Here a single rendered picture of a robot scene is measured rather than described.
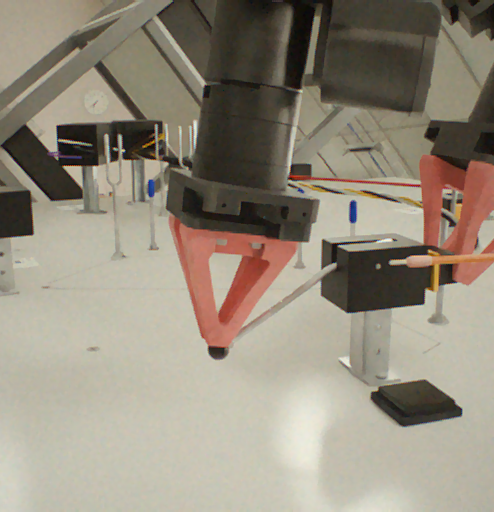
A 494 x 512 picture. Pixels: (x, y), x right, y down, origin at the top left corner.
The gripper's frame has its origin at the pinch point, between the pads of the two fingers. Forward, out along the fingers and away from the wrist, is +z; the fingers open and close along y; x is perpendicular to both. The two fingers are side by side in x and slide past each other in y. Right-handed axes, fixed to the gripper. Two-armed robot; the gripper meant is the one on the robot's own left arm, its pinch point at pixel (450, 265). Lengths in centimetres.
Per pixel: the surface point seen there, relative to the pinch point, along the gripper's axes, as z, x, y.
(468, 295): 1.5, -13.2, 12.9
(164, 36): -21, 9, 98
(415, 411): 8.6, 3.9, -7.8
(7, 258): 15.8, 25.3, 28.5
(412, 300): 3.1, 3.2, -2.2
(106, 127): 0, 16, 71
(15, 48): -45, 57, 757
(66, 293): 16.6, 19.2, 26.0
